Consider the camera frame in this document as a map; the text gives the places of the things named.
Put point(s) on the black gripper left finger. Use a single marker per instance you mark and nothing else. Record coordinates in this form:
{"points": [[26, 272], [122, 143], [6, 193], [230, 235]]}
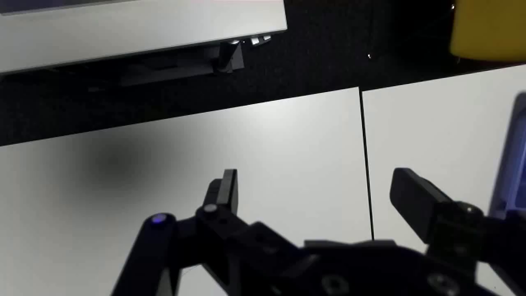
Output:
{"points": [[228, 189]]}

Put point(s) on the blue cutlery tray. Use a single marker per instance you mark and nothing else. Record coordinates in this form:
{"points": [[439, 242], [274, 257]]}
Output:
{"points": [[511, 165]]}

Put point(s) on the yellow chair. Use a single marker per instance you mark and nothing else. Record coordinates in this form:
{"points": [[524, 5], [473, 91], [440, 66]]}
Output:
{"points": [[486, 27]]}

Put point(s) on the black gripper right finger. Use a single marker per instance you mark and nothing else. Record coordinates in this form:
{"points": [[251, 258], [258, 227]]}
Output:
{"points": [[421, 206]]}

